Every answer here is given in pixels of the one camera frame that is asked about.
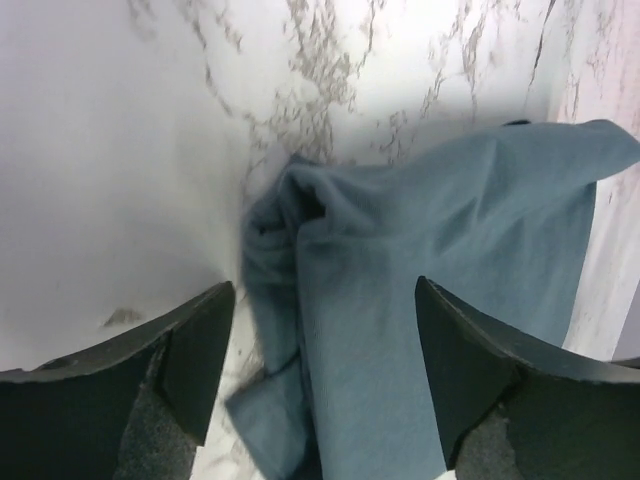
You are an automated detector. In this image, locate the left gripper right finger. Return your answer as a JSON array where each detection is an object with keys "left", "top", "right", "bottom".
[{"left": 415, "top": 279, "right": 639, "bottom": 479}]

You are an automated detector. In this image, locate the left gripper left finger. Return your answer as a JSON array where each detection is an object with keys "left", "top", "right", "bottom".
[{"left": 1, "top": 282, "right": 235, "bottom": 479}]

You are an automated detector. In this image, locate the blue-grey t-shirt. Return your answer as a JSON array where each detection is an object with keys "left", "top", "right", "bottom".
[{"left": 227, "top": 120, "right": 639, "bottom": 479}]

